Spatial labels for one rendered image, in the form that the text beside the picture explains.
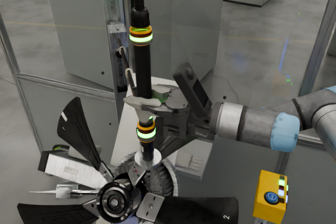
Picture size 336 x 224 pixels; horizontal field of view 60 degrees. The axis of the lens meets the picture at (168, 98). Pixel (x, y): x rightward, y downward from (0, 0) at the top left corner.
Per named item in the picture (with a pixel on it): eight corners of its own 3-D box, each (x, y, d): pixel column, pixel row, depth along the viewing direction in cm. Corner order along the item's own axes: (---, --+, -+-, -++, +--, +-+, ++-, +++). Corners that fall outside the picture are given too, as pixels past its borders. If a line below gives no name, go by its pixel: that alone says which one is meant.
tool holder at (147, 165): (131, 147, 81) (128, 120, 75) (156, 143, 82) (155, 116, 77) (137, 172, 74) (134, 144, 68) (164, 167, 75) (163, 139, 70)
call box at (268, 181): (256, 185, 121) (261, 168, 115) (281, 192, 119) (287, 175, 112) (251, 218, 109) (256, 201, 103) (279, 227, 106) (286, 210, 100)
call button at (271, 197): (266, 193, 107) (267, 190, 106) (277, 196, 106) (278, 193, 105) (265, 201, 104) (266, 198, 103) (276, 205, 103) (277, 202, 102)
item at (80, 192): (115, 195, 102) (31, 194, 111) (115, 189, 102) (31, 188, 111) (112, 196, 99) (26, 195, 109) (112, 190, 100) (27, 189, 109)
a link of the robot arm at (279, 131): (289, 150, 62) (294, 158, 54) (237, 138, 65) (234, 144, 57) (297, 114, 61) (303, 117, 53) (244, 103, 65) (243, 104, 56)
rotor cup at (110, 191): (106, 208, 99) (85, 220, 87) (115, 166, 100) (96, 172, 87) (145, 222, 95) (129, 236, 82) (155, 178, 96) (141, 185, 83)
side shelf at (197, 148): (151, 131, 169) (151, 127, 167) (212, 147, 159) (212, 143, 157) (133, 161, 151) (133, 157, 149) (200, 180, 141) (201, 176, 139)
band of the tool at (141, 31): (129, 39, 59) (127, 25, 57) (149, 36, 60) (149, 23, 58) (132, 48, 56) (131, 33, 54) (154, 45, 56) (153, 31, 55)
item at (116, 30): (109, 40, 127) (106, 22, 122) (125, 39, 129) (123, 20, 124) (111, 51, 119) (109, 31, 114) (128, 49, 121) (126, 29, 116)
